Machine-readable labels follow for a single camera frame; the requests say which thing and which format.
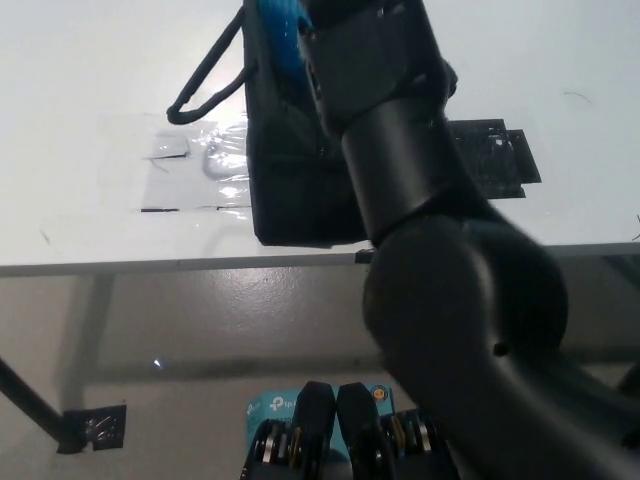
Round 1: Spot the blue plate stack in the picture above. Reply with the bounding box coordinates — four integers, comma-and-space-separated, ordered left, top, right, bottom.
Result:
253, 0, 315, 97

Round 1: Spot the black fabric tote bag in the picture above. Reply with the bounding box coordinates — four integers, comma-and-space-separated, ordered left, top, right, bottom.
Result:
165, 0, 460, 249

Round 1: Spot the clear tape sheet patch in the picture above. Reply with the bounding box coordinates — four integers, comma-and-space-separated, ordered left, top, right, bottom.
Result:
99, 112, 251, 217

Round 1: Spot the teal tp-link box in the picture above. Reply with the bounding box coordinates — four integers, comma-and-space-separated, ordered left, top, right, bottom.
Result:
244, 383, 396, 459

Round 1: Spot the black tape square marker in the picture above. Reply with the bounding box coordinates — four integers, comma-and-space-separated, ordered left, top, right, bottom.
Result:
446, 118, 544, 201

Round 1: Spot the black floor tape patch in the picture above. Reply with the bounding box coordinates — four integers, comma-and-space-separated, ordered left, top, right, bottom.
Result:
55, 403, 128, 455

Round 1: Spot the black table leg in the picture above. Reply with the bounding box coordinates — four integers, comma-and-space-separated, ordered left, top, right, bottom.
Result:
0, 353, 84, 454

